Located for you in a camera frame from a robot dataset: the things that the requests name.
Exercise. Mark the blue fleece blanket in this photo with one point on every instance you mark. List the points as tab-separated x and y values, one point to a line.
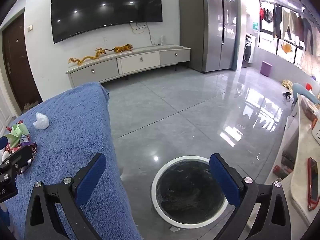
75	135

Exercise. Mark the dark shelf items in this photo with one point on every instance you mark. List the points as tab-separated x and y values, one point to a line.
287	160

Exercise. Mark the white television cabinet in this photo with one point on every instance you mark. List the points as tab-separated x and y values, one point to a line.
130	62

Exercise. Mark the white power strip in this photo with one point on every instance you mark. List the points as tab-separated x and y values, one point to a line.
162	40

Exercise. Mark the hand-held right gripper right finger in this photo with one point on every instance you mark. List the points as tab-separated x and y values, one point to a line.
223	180

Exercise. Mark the white door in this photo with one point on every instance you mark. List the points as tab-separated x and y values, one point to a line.
3	112

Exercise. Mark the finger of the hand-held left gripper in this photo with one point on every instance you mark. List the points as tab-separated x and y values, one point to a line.
21	158
2	141

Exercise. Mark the clear plastic bag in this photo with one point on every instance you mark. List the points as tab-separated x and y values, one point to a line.
41	122

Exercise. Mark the shoes by the door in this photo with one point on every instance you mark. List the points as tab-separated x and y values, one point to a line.
31	105

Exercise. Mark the white counter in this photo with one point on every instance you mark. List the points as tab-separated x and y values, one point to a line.
302	152

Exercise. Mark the small black object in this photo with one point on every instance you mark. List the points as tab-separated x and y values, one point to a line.
287	95

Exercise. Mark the purple stool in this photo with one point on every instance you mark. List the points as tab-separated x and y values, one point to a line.
266	68

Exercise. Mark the row of hanging clothes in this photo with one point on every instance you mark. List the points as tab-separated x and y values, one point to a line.
287	22

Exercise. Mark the white washing machine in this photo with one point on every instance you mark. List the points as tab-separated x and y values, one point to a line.
248	51

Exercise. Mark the red can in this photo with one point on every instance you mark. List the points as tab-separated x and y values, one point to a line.
278	172

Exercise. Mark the teal sign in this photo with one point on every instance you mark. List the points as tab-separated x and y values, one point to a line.
255	27

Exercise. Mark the red printed snack wrapper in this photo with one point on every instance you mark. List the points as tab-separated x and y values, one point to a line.
12	147

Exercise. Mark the yellow cloth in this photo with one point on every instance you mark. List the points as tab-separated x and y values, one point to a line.
288	83

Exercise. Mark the purple foil wrapper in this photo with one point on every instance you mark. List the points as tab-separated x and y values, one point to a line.
25	140

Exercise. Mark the grey double-door refrigerator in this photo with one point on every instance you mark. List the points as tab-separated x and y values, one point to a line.
212	27

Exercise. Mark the blue-grey curved object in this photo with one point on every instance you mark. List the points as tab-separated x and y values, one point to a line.
303	92

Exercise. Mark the large black television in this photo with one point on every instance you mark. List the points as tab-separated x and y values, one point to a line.
105	7

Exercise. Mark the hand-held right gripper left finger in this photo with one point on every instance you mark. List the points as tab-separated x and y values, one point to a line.
91	180

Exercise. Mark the white perforated appliance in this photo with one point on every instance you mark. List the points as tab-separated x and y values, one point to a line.
316	136

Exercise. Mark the brown box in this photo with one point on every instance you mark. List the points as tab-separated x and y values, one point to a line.
308	112

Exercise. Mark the golden dragon figurine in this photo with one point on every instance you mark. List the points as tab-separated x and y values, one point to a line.
86	58

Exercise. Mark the green paper wrapper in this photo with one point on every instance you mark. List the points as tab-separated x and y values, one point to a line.
17	132

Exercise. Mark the red phone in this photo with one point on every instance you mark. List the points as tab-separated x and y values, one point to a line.
312	182

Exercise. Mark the round white-rimmed trash bin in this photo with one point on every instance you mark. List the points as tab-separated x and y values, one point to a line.
185	192

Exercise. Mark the small red object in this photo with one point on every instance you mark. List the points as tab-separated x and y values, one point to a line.
309	86

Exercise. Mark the golden tiger figurine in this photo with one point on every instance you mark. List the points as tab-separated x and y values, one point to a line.
123	48

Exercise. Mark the dark brown door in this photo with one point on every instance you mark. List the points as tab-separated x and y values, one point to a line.
18	62

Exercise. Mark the white tissue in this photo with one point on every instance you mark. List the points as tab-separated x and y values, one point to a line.
3	155

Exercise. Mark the orange hanging garment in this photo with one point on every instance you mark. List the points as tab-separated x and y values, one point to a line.
287	47

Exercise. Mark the white light switch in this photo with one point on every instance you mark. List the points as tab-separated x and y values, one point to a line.
30	28

